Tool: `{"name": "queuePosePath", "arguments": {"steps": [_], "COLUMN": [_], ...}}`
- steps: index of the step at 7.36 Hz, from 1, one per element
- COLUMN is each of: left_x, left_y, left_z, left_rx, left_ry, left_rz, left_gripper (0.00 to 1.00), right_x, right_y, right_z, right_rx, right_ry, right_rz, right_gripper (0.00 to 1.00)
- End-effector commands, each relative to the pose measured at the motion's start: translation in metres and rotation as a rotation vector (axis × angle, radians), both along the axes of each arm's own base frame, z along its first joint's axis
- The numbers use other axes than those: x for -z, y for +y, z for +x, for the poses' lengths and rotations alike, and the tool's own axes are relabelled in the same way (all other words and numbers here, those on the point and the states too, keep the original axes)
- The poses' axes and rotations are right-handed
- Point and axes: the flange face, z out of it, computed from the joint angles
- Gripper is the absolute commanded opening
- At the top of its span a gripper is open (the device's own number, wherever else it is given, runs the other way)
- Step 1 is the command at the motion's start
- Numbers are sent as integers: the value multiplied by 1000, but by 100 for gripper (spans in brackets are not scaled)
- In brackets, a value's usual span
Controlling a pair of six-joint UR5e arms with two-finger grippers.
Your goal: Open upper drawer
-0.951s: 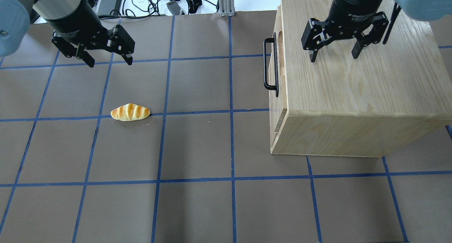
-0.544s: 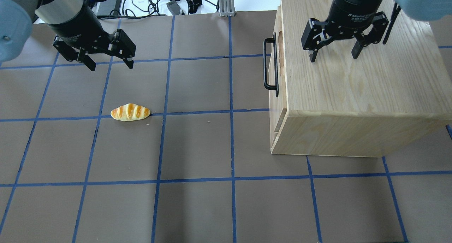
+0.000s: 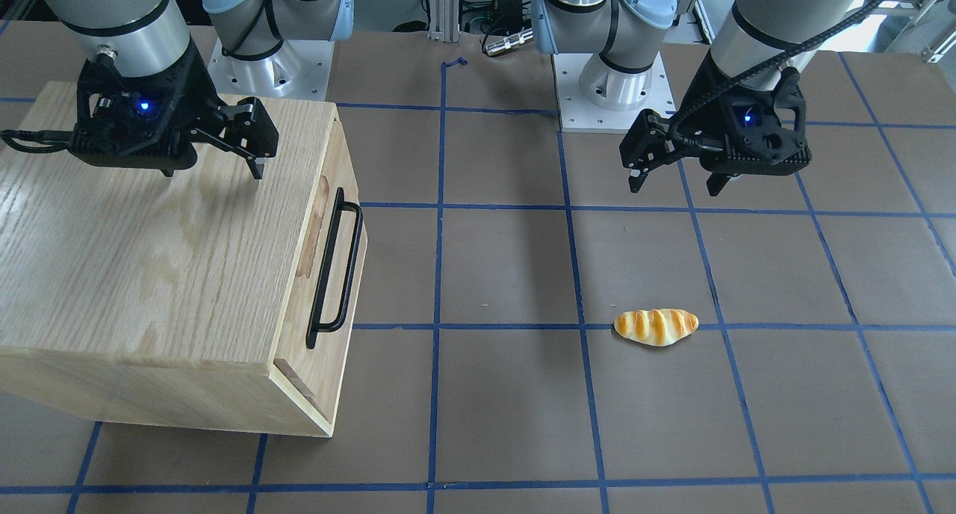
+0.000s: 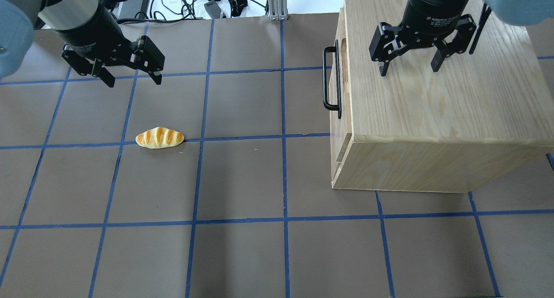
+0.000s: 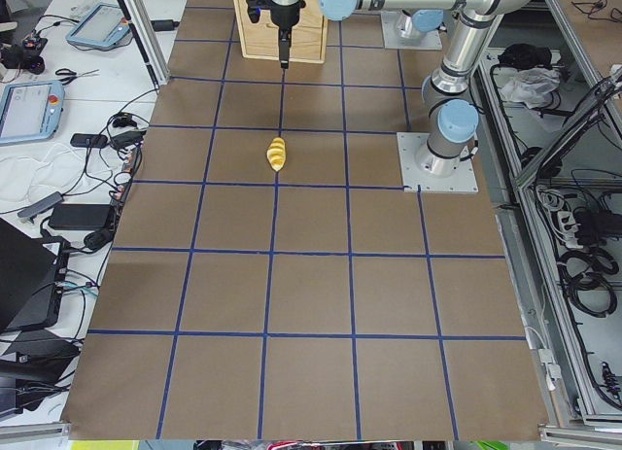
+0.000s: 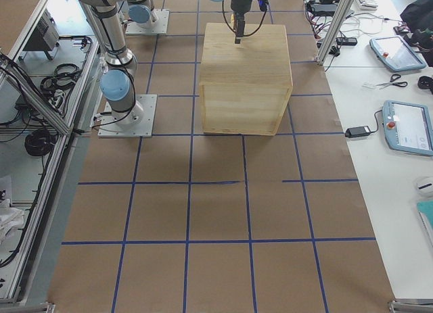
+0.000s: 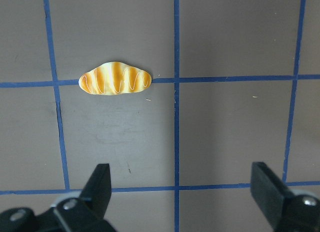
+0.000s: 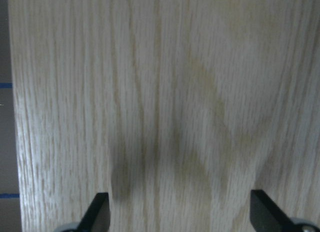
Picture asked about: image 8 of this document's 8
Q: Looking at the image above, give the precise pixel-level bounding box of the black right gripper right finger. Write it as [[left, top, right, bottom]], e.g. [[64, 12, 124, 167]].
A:
[[250, 189, 298, 232]]

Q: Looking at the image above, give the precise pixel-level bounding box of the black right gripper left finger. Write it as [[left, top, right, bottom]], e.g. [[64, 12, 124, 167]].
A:
[[76, 192, 111, 232]]

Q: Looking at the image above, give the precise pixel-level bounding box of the blue tape strip upper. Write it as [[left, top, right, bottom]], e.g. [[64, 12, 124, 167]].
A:
[[0, 83, 13, 89]]

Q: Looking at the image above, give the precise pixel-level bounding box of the blue tape strip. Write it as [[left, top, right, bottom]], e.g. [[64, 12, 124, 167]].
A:
[[0, 193, 20, 199], [0, 83, 13, 89]]

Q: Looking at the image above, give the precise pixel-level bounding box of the blue tape strip lower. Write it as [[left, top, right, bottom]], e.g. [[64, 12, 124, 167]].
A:
[[0, 193, 20, 199]]

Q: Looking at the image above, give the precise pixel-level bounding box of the light wood cabinet panel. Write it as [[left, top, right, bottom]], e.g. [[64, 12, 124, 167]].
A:
[[8, 0, 320, 231]]

